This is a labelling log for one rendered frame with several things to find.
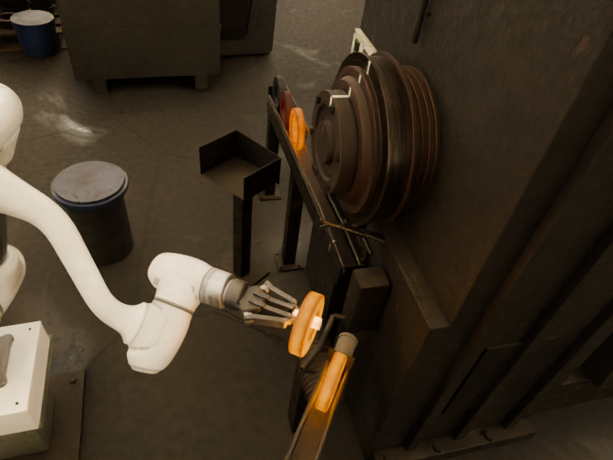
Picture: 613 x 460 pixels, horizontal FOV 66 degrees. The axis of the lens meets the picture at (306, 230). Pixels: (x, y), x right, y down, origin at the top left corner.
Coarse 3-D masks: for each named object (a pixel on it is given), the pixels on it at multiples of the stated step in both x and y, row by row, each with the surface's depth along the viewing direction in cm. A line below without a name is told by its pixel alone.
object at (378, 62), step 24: (384, 72) 116; (384, 96) 111; (384, 120) 112; (408, 120) 113; (384, 144) 113; (408, 144) 114; (384, 168) 114; (408, 168) 116; (384, 192) 117; (360, 216) 133; (384, 216) 129
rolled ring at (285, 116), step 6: (282, 96) 226; (288, 96) 219; (282, 102) 229; (288, 102) 217; (282, 108) 231; (288, 108) 217; (282, 114) 232; (288, 114) 218; (282, 120) 231; (288, 120) 220; (288, 126) 222
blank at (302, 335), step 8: (312, 296) 110; (320, 296) 111; (304, 304) 108; (312, 304) 108; (320, 304) 113; (304, 312) 106; (312, 312) 106; (320, 312) 116; (296, 320) 106; (304, 320) 106; (312, 320) 109; (296, 328) 106; (304, 328) 105; (312, 328) 116; (296, 336) 106; (304, 336) 105; (312, 336) 116; (288, 344) 108; (296, 344) 106; (304, 344) 108; (296, 352) 108; (304, 352) 111
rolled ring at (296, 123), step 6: (294, 108) 209; (294, 114) 209; (300, 114) 205; (294, 120) 216; (300, 120) 204; (294, 126) 218; (300, 126) 204; (294, 132) 218; (300, 132) 204; (294, 138) 218; (300, 138) 206; (294, 144) 213; (300, 144) 208
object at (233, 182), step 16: (208, 144) 193; (224, 144) 201; (240, 144) 205; (256, 144) 197; (208, 160) 198; (224, 160) 206; (240, 160) 208; (256, 160) 202; (272, 160) 195; (208, 176) 198; (224, 176) 198; (240, 176) 199; (256, 176) 185; (272, 176) 193; (240, 192) 191; (256, 192) 191; (240, 208) 205; (240, 224) 211; (240, 240) 218; (240, 256) 226; (240, 272) 233; (256, 272) 240
